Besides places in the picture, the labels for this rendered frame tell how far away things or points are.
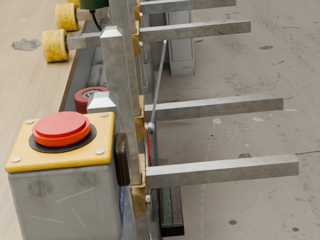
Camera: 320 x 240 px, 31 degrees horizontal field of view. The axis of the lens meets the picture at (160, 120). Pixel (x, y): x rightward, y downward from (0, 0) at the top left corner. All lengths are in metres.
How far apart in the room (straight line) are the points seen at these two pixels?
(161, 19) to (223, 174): 2.69
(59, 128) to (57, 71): 1.05
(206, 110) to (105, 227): 0.89
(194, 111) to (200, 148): 1.57
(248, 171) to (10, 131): 0.47
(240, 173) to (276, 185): 1.49
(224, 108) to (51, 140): 0.91
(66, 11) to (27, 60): 0.23
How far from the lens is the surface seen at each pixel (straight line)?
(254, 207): 2.42
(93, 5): 1.14
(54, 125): 0.41
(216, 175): 1.07
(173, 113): 1.28
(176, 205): 1.23
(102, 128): 0.42
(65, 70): 1.45
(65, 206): 0.40
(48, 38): 1.48
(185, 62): 3.66
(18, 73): 1.48
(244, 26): 1.49
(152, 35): 1.47
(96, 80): 2.11
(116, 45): 0.91
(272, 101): 1.29
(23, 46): 1.65
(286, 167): 1.08
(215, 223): 2.34
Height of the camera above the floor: 1.41
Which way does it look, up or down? 27 degrees down
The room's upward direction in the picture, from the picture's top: 6 degrees counter-clockwise
